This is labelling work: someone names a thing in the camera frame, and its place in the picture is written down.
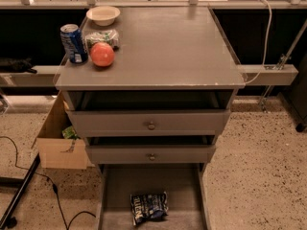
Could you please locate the blue chip bag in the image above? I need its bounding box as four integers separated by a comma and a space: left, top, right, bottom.
130, 192, 168, 226

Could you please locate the grey middle drawer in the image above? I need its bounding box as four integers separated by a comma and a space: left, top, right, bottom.
85, 135, 215, 164

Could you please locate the red apple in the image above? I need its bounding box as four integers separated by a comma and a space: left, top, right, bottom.
90, 42, 115, 67

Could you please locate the green packet in box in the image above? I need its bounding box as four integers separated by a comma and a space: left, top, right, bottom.
62, 126, 79, 139

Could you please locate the grey drawer cabinet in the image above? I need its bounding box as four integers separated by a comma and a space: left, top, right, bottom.
53, 5, 247, 174

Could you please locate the black metal floor bar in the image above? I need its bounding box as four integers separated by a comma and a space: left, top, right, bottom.
0, 155, 40, 230

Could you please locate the black object on rail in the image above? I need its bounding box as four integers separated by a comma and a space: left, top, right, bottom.
0, 57, 37, 74

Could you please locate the grey top drawer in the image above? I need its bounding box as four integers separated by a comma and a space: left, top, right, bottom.
63, 90, 233, 138

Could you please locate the blue soda can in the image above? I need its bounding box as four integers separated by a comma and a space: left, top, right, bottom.
60, 24, 88, 64

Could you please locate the white hanging cable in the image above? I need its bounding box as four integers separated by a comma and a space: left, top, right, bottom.
244, 0, 272, 85

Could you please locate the grey drawer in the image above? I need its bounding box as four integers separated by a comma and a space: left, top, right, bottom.
85, 135, 215, 164
95, 164, 211, 230
63, 90, 233, 138

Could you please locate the grey bottom drawer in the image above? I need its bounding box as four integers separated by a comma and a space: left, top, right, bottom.
95, 164, 211, 230

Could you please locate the black floor cable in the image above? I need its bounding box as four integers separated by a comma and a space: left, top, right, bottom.
0, 135, 97, 230

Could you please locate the cardboard box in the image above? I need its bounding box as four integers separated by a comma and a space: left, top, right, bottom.
36, 93, 88, 170

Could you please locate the white bowl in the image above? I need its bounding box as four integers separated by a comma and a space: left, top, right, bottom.
86, 6, 121, 26

